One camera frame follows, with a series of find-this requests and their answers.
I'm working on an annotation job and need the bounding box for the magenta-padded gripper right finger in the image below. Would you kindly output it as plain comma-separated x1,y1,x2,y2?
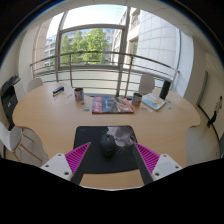
132,142,184,186

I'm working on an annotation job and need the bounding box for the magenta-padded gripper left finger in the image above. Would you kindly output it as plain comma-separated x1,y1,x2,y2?
40,142,93,186

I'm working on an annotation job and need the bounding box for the black computer mouse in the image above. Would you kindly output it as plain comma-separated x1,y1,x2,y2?
99,133,117,158

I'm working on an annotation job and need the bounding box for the black printed mouse pad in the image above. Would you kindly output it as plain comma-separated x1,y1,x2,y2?
73,125,144,174

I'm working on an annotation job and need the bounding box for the white chair with wooden legs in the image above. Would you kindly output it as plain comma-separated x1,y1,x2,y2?
0,120,34,164

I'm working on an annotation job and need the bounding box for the printed mug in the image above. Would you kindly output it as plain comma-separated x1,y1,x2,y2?
73,87,85,102
131,92,143,107

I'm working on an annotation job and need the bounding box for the dark blue stapler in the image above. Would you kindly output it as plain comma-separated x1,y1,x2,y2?
52,85,65,98

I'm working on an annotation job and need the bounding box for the black cylindrical speaker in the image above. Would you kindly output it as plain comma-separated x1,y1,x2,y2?
159,79,172,100

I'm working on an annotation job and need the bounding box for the red and blue magazine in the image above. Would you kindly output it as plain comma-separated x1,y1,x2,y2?
91,95,135,115

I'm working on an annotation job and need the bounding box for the black and white printer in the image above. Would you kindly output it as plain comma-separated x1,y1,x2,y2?
0,75,24,129

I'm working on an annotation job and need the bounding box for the metal balcony railing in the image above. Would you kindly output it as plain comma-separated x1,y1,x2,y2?
29,50,181,98

